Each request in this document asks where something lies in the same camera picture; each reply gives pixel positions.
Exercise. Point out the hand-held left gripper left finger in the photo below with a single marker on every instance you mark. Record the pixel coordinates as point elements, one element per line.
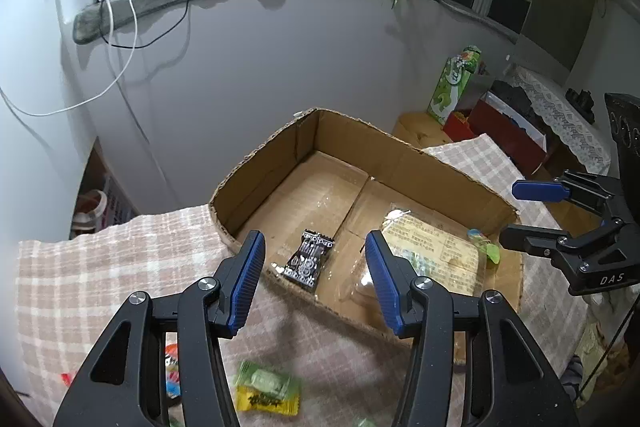
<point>247,282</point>

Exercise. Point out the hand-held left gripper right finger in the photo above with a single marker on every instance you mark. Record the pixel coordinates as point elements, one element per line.
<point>382,282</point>

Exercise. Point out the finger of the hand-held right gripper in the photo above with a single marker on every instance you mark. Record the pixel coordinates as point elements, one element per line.
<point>540,191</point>
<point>530,239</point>

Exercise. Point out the cardboard box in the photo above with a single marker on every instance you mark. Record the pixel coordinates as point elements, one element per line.
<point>325,187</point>

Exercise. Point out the small green candy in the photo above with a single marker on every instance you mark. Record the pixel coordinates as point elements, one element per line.
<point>492,253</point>

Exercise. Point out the pale cloth pile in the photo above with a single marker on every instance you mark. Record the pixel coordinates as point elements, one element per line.
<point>600,327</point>

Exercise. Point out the black snack packet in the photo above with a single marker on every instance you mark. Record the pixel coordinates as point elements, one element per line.
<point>307,259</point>

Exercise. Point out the clear bag with tan label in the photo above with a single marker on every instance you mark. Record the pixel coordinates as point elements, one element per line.
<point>440,247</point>

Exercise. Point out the red box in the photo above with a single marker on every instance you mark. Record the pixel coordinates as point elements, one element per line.
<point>500,132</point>

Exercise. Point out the white lace cloth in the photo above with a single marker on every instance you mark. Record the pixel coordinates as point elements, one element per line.
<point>565,117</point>

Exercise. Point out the green pillow snack packet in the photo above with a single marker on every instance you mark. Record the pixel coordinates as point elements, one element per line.
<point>265,377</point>

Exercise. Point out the small dark object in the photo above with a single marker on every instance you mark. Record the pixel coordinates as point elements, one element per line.
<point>580,99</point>

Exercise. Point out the black bag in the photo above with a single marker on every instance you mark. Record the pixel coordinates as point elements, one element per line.
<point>510,94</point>

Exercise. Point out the yellow snack packet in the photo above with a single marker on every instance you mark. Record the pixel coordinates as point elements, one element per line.
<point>265,403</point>

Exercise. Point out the brown stool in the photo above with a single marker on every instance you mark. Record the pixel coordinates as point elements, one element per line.
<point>420,129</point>

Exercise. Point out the pale green wrapper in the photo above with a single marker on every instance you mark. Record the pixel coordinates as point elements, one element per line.
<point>362,423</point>

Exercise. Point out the pink plaid blanket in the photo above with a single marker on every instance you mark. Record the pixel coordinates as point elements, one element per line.
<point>100,267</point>

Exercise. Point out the white plastic basket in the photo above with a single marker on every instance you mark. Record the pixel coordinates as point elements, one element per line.
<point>117,202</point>

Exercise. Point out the pink white slipper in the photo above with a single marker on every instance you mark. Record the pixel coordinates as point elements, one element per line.
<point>90,212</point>

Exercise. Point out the small red wrapper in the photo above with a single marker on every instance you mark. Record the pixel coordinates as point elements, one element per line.
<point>67,378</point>

